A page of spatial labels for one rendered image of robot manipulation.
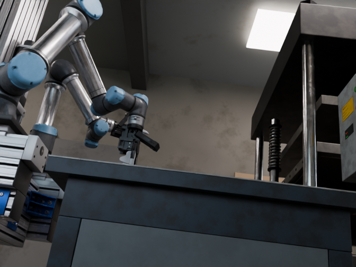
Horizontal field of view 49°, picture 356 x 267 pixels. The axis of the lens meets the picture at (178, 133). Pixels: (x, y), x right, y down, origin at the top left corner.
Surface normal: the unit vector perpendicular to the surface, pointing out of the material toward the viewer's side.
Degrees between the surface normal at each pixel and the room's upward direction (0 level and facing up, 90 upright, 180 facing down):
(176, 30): 180
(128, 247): 90
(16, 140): 90
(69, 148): 72
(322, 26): 90
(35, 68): 97
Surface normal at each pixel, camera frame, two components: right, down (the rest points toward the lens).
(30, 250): 0.07, -0.66
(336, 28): 0.02, -0.41
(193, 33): -0.12, 0.90
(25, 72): 0.66, -0.13
